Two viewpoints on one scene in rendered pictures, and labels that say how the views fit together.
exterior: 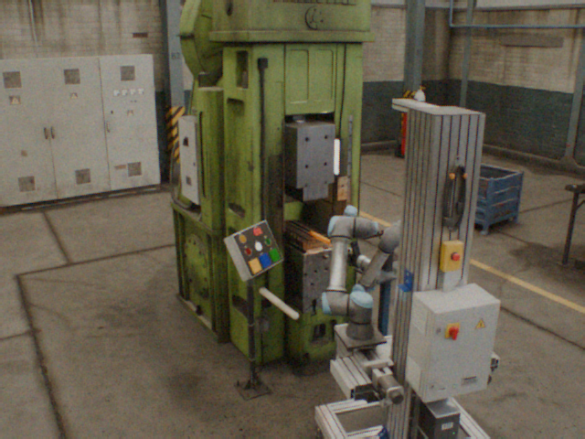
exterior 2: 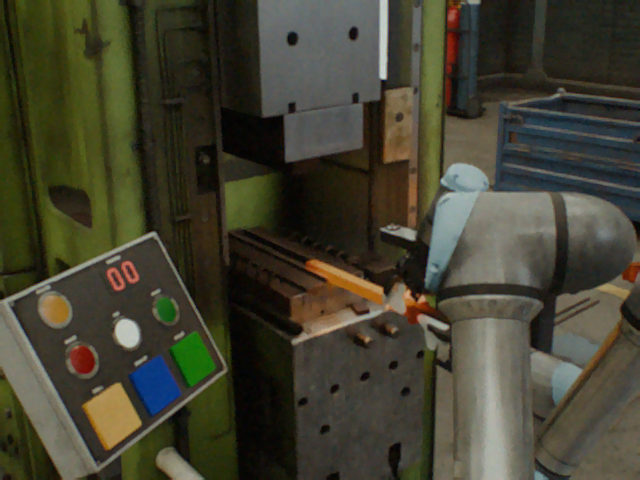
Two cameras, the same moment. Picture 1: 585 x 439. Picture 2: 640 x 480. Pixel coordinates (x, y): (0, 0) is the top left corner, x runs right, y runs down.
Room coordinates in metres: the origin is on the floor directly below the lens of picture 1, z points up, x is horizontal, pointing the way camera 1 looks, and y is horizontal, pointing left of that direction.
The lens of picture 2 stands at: (1.98, 0.01, 1.64)
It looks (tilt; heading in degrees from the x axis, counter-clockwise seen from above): 19 degrees down; 355
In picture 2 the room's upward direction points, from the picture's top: 1 degrees counter-clockwise
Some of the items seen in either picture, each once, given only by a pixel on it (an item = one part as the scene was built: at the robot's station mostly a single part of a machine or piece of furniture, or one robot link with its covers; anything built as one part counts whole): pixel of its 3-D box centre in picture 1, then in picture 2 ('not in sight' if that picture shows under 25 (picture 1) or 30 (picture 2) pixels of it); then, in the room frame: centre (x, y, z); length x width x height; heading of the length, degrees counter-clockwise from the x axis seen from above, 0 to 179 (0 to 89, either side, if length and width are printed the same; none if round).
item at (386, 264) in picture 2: not in sight; (371, 273); (3.71, -0.28, 0.95); 0.12 x 0.08 x 0.06; 32
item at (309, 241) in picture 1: (298, 233); (273, 269); (3.75, -0.05, 0.96); 0.42 x 0.20 x 0.09; 32
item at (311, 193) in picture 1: (299, 185); (267, 118); (3.75, -0.05, 1.32); 0.42 x 0.20 x 0.10; 32
